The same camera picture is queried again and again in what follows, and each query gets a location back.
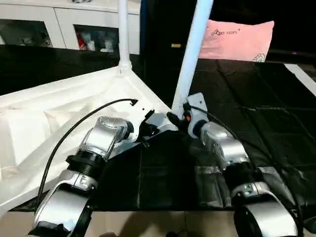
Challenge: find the white plastic table leg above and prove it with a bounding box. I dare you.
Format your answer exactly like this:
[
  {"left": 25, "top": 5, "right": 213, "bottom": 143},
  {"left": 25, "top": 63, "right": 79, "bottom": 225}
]
[
  {"left": 117, "top": 0, "right": 134, "bottom": 76},
  {"left": 170, "top": 0, "right": 214, "bottom": 120}
]

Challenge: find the white plastic table top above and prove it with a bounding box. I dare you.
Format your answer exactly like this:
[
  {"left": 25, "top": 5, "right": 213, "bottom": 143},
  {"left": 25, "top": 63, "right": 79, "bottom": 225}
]
[{"left": 0, "top": 64, "right": 179, "bottom": 214}]

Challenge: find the pink pillow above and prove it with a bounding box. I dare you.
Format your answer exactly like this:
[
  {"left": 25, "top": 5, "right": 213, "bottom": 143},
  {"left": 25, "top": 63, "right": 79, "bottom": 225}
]
[{"left": 198, "top": 20, "right": 275, "bottom": 63}]

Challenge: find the white glass-door cabinet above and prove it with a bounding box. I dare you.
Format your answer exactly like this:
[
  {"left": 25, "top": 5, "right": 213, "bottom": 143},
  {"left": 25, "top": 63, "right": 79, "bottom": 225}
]
[{"left": 0, "top": 0, "right": 142, "bottom": 55}]

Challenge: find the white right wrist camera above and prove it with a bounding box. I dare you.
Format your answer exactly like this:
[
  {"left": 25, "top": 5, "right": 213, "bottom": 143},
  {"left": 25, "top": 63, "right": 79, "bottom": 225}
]
[{"left": 184, "top": 92, "right": 209, "bottom": 125}]

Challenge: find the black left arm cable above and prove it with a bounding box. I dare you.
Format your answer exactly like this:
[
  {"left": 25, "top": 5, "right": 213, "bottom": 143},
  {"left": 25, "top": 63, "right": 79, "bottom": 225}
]
[{"left": 37, "top": 98, "right": 140, "bottom": 204}]

